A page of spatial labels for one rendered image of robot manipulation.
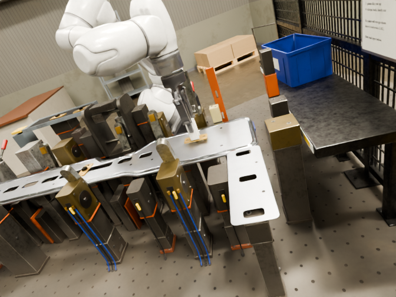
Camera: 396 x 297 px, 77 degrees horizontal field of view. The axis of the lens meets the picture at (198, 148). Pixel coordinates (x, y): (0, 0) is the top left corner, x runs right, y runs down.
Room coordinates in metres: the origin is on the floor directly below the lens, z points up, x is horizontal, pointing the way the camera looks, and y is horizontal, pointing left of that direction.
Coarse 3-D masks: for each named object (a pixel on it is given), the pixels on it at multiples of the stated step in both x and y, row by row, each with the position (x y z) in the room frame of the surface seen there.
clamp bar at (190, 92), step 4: (184, 72) 0.94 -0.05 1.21; (188, 76) 0.94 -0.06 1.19; (188, 80) 0.93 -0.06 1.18; (184, 84) 0.94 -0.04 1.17; (188, 84) 0.93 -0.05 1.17; (188, 88) 0.94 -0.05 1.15; (192, 88) 0.94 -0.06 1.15; (188, 92) 0.94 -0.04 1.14; (192, 92) 0.93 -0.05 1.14; (188, 96) 0.94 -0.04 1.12; (192, 96) 0.92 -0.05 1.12; (192, 100) 0.93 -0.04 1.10; (192, 104) 0.93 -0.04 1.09; (196, 104) 0.92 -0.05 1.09; (196, 108) 0.92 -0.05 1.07
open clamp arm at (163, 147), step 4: (160, 140) 0.64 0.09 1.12; (164, 140) 0.64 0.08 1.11; (156, 144) 0.64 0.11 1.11; (160, 144) 0.63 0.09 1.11; (164, 144) 0.62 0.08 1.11; (168, 144) 0.63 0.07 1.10; (156, 148) 0.63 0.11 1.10; (160, 148) 0.63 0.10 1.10; (164, 148) 0.63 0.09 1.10; (168, 148) 0.63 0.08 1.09; (172, 148) 0.65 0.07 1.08; (160, 152) 0.63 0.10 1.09; (164, 152) 0.63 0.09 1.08; (168, 152) 0.63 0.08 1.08; (172, 152) 0.64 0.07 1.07; (160, 156) 0.64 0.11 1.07; (164, 156) 0.64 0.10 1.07; (168, 156) 0.64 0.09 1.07; (172, 156) 0.63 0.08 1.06; (176, 156) 0.66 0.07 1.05; (164, 160) 0.64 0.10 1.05; (168, 160) 0.64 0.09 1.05; (172, 160) 0.64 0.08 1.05
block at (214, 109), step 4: (216, 104) 0.90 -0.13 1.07; (212, 108) 0.88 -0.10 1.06; (216, 108) 0.88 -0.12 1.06; (212, 112) 0.88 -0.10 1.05; (216, 112) 0.88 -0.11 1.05; (212, 116) 0.88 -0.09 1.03; (216, 116) 0.88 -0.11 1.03; (220, 116) 0.87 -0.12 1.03; (216, 120) 0.88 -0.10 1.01; (220, 120) 0.88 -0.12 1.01
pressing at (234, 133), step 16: (208, 128) 0.86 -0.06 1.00; (224, 128) 0.81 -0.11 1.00; (240, 128) 0.77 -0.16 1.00; (176, 144) 0.83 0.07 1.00; (192, 144) 0.78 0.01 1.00; (208, 144) 0.74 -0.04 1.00; (224, 144) 0.70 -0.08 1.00; (240, 144) 0.67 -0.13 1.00; (256, 144) 0.65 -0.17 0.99; (96, 160) 0.96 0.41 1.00; (112, 160) 0.90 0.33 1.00; (144, 160) 0.80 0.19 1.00; (160, 160) 0.76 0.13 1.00; (192, 160) 0.68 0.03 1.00; (32, 176) 1.05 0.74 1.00; (48, 176) 0.98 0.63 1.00; (96, 176) 0.82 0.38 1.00; (112, 176) 0.78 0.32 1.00; (128, 176) 0.75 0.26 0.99; (0, 192) 1.01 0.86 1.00; (16, 192) 0.94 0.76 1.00; (32, 192) 0.88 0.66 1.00; (48, 192) 0.84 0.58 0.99
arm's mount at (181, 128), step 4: (196, 96) 1.43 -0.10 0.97; (196, 100) 1.43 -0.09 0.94; (200, 104) 1.44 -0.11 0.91; (180, 120) 1.48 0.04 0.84; (180, 124) 1.43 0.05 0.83; (176, 128) 1.47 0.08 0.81; (180, 128) 1.43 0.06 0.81; (184, 128) 1.43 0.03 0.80; (176, 132) 1.43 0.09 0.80; (180, 132) 1.42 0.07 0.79
